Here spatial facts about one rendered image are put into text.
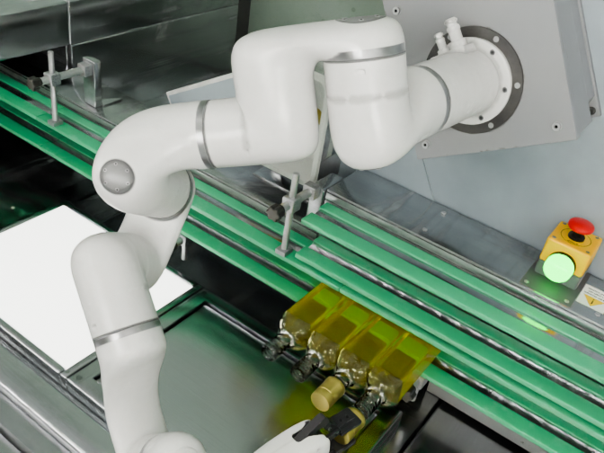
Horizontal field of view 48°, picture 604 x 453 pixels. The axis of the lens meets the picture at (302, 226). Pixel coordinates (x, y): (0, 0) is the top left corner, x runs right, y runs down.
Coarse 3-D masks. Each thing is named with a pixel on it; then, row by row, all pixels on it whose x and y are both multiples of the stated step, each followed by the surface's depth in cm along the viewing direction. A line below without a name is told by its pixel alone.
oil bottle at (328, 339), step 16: (352, 304) 117; (336, 320) 113; (352, 320) 114; (368, 320) 115; (320, 336) 110; (336, 336) 110; (352, 336) 112; (320, 352) 108; (336, 352) 108; (320, 368) 110
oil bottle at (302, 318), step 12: (324, 288) 119; (300, 300) 116; (312, 300) 116; (324, 300) 116; (336, 300) 117; (288, 312) 113; (300, 312) 113; (312, 312) 113; (324, 312) 114; (288, 324) 111; (300, 324) 111; (312, 324) 111; (300, 336) 110; (300, 348) 112
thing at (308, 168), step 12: (324, 84) 118; (324, 96) 119; (324, 108) 120; (324, 120) 121; (324, 132) 123; (312, 156) 135; (276, 168) 133; (288, 168) 132; (300, 168) 133; (312, 168) 127; (300, 180) 130; (312, 180) 128
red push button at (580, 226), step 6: (570, 222) 106; (576, 222) 106; (582, 222) 106; (588, 222) 106; (576, 228) 105; (582, 228) 105; (588, 228) 105; (594, 228) 106; (576, 234) 106; (582, 234) 105; (588, 234) 105
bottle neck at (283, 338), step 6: (276, 336) 110; (282, 336) 110; (288, 336) 110; (270, 342) 108; (276, 342) 108; (282, 342) 109; (288, 342) 110; (264, 348) 108; (270, 348) 107; (276, 348) 108; (282, 348) 109; (288, 348) 110; (264, 354) 109; (270, 354) 109; (276, 354) 107; (270, 360) 108
